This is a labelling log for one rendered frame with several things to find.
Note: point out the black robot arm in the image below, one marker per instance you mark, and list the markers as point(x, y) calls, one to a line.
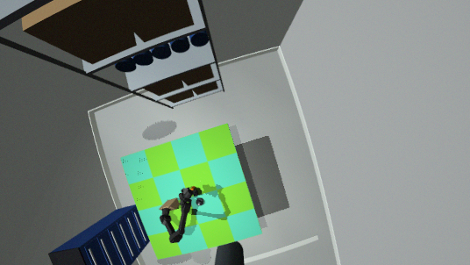
point(176, 236)

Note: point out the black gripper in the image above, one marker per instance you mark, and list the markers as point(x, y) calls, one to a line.
point(195, 194)

